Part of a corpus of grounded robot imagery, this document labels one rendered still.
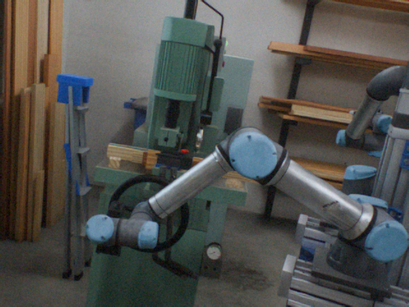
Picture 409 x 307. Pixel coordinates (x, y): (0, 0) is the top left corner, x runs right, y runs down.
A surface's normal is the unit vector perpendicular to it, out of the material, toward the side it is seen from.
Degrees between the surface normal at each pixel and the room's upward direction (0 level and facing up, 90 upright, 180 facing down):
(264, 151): 87
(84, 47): 90
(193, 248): 90
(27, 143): 88
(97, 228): 60
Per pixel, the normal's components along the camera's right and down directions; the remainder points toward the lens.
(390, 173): -0.31, 0.15
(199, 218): -0.05, 0.20
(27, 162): 0.99, 0.13
